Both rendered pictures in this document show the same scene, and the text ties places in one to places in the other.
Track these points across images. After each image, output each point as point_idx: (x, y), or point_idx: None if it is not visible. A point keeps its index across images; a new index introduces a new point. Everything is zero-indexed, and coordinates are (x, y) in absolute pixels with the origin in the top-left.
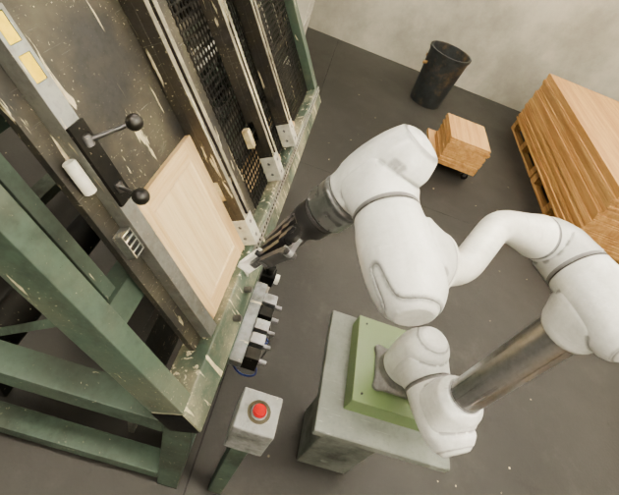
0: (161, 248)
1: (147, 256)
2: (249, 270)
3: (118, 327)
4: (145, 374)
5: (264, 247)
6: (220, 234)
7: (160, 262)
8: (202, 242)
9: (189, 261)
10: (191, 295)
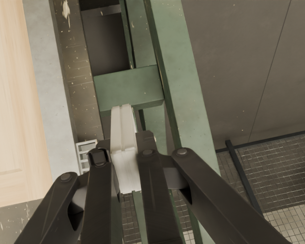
0: (51, 125)
1: (73, 126)
2: (132, 116)
3: (183, 95)
4: (182, 17)
5: (119, 195)
6: None
7: (65, 110)
8: None
9: None
10: (38, 30)
